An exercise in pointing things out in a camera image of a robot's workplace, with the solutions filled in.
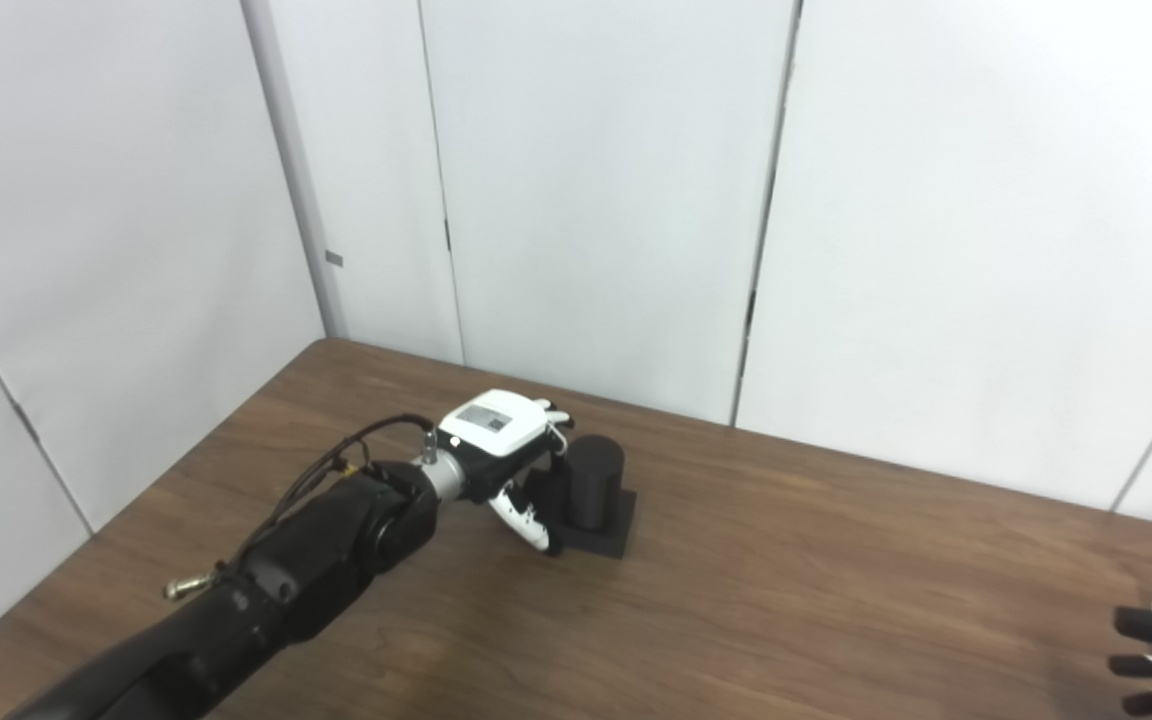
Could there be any black peg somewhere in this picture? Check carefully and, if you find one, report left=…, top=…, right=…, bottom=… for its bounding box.
left=521, top=434, right=637, bottom=559

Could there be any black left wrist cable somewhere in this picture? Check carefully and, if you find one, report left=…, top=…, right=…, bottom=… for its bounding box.
left=164, top=414, right=440, bottom=601

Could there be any white and black left hand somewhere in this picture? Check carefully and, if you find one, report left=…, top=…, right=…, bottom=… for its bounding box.
left=436, top=389, right=575, bottom=557

